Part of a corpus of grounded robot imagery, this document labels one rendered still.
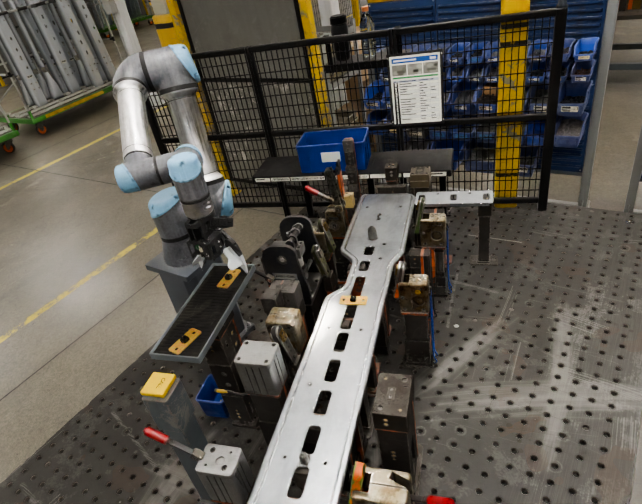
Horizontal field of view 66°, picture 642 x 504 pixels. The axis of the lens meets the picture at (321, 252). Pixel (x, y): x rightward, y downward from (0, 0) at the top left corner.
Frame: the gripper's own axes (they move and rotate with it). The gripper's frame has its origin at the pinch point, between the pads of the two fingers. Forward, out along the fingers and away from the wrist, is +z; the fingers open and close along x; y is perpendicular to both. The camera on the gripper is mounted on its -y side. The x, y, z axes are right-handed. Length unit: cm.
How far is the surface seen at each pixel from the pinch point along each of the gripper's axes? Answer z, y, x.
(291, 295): 12.8, -6.3, 15.0
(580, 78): 18, -208, 97
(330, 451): 19, 35, 41
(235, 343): 18.5, 10.2, 3.3
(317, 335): 19.5, 1.6, 25.2
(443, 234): 21, -55, 51
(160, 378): 3.5, 36.5, 2.7
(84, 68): 59, -519, -592
